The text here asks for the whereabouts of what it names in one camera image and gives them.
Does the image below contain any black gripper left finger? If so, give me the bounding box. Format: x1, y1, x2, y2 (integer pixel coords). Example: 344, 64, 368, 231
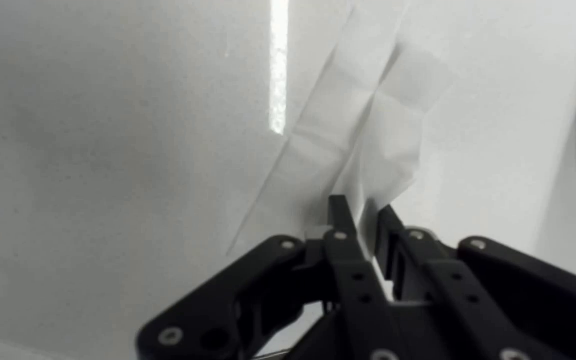
133, 192, 413, 360

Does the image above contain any square white tissue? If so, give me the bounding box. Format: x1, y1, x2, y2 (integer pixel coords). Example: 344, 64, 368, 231
225, 0, 460, 261

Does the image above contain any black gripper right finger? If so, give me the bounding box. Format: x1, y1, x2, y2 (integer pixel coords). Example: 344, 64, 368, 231
373, 203, 576, 360

